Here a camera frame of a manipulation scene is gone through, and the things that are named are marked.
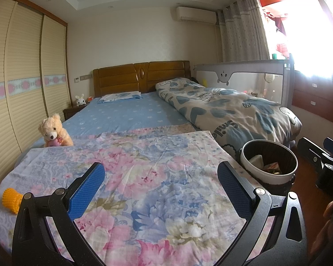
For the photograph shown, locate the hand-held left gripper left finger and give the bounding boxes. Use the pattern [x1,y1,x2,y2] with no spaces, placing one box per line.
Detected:
[12,161,106,266]

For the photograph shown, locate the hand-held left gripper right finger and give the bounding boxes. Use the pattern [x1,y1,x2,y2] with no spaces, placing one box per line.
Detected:
[217,161,307,266]

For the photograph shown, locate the white waste bin black liner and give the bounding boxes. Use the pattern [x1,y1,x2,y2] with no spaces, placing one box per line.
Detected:
[240,139,299,195]

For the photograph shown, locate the plain white tissue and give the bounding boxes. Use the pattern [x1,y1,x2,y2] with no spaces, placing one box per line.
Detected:
[248,155,263,168]

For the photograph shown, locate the person's right hand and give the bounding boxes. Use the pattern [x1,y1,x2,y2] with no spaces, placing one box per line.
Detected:
[312,200,333,258]

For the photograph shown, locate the red-brown drawer cabinet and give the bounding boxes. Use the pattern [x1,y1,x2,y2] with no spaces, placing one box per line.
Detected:
[291,70,333,123]

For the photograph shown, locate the cream teddy bear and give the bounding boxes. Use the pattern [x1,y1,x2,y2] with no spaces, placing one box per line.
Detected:
[38,113,74,148]

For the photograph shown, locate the floral bed sheet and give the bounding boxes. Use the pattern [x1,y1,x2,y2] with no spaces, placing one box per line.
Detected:
[0,123,275,266]

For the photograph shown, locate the yellow spiky ball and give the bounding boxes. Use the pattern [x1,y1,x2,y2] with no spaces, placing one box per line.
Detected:
[2,188,24,215]

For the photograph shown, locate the wooden nightstand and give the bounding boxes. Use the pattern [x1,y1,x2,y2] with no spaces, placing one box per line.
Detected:
[62,104,89,122]

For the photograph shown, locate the heart print quilt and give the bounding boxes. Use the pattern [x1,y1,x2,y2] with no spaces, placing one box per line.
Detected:
[155,78,302,156]

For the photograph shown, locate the blue bed sheet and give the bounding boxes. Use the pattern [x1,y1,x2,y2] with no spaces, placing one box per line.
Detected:
[30,93,200,147]

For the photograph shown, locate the blue white pillow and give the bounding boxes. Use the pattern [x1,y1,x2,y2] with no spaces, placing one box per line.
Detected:
[97,91,143,105]

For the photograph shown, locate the red hanging cloth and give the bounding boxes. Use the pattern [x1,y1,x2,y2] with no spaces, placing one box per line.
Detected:
[262,8,291,60]

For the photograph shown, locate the wooden bed headboard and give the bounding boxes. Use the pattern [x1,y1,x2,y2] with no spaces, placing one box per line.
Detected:
[93,60,191,98]

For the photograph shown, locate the grey dotted curtain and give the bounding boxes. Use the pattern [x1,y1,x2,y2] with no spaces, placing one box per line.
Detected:
[217,0,271,63]

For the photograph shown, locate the beige sliding door wardrobe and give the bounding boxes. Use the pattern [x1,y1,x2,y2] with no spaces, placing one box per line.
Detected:
[0,0,73,195]

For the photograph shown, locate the grey bed guard rail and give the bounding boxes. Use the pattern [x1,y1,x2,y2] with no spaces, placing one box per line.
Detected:
[194,58,295,109]

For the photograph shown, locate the white wall air conditioner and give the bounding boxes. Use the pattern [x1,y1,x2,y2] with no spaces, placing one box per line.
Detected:
[175,6,218,25]

